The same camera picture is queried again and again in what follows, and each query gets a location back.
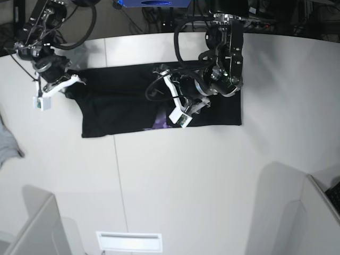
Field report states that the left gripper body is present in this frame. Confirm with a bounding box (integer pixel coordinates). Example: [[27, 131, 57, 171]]
[[170, 74, 211, 116]]

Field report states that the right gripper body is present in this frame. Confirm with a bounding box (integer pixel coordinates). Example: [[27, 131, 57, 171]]
[[33, 55, 71, 92]]

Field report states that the black T-shirt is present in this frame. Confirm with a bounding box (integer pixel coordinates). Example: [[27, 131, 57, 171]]
[[65, 61, 243, 139]]

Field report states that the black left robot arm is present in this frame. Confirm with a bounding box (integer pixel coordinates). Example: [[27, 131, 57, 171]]
[[168, 1, 249, 116]]

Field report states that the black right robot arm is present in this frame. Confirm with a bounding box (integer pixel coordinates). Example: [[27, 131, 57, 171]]
[[4, 1, 99, 97]]

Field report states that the grey cloth at table edge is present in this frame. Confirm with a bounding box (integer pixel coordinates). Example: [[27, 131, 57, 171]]
[[1, 115, 25, 169]]

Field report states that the blue box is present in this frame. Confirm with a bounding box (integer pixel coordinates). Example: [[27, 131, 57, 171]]
[[117, 0, 191, 8]]

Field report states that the left white partition panel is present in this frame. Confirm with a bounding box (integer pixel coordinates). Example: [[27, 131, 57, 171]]
[[1, 194, 72, 255]]

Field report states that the white partition panel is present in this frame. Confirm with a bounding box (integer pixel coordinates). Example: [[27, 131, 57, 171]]
[[1, 194, 72, 255], [303, 175, 339, 254]]

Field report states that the black keyboard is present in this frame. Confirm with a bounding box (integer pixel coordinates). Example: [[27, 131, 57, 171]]
[[325, 183, 340, 213]]

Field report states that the right white partition panel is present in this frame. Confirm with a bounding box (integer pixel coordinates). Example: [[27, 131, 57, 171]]
[[303, 175, 339, 254]]

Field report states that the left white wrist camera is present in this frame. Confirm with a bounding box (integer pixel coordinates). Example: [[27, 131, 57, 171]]
[[145, 65, 193, 129]]

